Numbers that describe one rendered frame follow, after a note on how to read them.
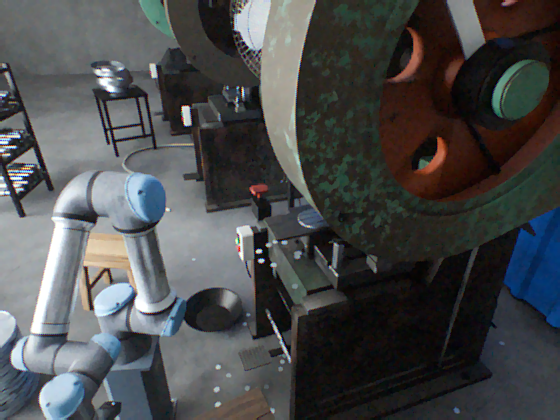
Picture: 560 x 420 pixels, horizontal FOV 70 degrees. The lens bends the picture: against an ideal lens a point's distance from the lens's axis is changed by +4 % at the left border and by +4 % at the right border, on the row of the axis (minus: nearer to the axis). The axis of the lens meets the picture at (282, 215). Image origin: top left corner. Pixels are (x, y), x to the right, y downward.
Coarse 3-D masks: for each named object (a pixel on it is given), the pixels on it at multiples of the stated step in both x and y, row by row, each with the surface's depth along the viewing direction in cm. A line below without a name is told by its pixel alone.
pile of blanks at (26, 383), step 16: (16, 336) 157; (0, 352) 149; (0, 368) 150; (16, 368) 157; (0, 384) 152; (16, 384) 158; (32, 384) 167; (0, 400) 154; (16, 400) 159; (0, 416) 157
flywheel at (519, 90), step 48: (432, 0) 70; (480, 0) 74; (528, 0) 77; (432, 48) 75; (480, 48) 72; (528, 48) 69; (384, 96) 76; (432, 96) 80; (480, 96) 71; (528, 96) 71; (384, 144) 82; (528, 144) 97; (432, 192) 94; (480, 192) 97
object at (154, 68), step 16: (144, 0) 345; (160, 0) 354; (160, 16) 356; (160, 64) 436; (176, 64) 402; (192, 64) 408; (160, 80) 445; (176, 80) 406; (192, 80) 412; (208, 80) 419; (160, 96) 453; (176, 96) 414; (192, 96) 420; (160, 112) 443; (176, 112) 422; (176, 128) 429
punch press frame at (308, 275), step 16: (400, 48) 93; (432, 144) 114; (416, 160) 115; (272, 240) 154; (288, 240) 150; (272, 256) 158; (288, 256) 141; (288, 272) 141; (304, 272) 134; (320, 272) 134; (416, 272) 141; (288, 288) 145; (304, 288) 128; (320, 288) 128; (352, 288) 133; (272, 320) 177; (288, 352) 162
